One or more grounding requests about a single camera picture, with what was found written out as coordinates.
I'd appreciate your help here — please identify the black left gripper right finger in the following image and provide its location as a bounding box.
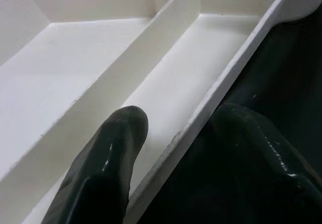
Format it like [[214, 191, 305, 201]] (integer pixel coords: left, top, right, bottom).
[[210, 103, 322, 224]]

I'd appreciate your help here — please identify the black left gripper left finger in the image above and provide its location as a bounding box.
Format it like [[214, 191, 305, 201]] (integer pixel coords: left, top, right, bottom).
[[40, 105, 149, 224]]

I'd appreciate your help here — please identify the white plastic table top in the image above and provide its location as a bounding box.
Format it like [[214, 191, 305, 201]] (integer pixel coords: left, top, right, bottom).
[[0, 0, 321, 224]]

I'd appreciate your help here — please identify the black cloth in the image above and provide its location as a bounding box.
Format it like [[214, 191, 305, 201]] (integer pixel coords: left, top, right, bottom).
[[143, 4, 322, 224]]

